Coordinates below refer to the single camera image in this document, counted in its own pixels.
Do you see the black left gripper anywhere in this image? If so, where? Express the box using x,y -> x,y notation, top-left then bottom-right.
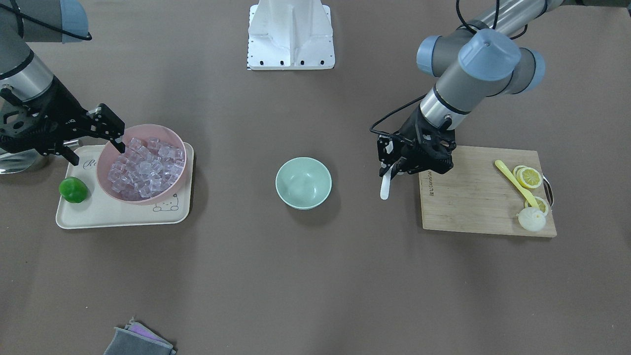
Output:
379,107 -> 456,178

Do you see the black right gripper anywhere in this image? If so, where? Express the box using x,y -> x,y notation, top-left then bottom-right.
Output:
0,77 -> 126,166

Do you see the white ceramic spoon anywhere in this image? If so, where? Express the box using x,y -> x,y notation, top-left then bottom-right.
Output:
380,162 -> 392,200

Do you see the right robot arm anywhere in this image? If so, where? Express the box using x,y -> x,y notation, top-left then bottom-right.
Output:
0,0 -> 126,166

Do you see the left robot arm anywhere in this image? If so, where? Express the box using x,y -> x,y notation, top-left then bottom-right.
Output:
370,0 -> 562,179

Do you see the pile of ice cubes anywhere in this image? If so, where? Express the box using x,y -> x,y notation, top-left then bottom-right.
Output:
106,137 -> 186,201

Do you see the metal ice scoop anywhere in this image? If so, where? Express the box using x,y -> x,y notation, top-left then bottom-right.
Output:
0,149 -> 49,175

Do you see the pink bowl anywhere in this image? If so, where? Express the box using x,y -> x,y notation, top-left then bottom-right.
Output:
96,124 -> 192,205

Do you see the mint green bowl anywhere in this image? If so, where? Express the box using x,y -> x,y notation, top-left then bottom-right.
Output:
275,157 -> 333,211

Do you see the green lime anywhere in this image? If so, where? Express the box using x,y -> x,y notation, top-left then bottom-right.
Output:
58,176 -> 90,204

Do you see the beige serving tray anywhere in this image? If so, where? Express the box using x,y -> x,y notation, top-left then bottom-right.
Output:
56,143 -> 195,229

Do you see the bamboo cutting board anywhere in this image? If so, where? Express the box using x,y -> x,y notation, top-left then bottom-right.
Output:
418,145 -> 557,238

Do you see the lemon slice upper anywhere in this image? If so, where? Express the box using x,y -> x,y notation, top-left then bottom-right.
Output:
512,165 -> 543,189

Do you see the lemon slice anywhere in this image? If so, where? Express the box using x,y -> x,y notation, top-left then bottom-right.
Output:
512,165 -> 543,189
521,196 -> 551,218

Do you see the white steamed bun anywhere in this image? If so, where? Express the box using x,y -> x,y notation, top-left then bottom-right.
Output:
516,207 -> 546,232

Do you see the lemon slice lower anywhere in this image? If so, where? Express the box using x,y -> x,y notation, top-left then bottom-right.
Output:
521,196 -> 551,218

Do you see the grey folded cloth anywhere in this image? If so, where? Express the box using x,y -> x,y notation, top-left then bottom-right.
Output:
104,320 -> 176,355

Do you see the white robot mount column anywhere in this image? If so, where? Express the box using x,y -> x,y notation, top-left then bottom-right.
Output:
246,0 -> 336,71

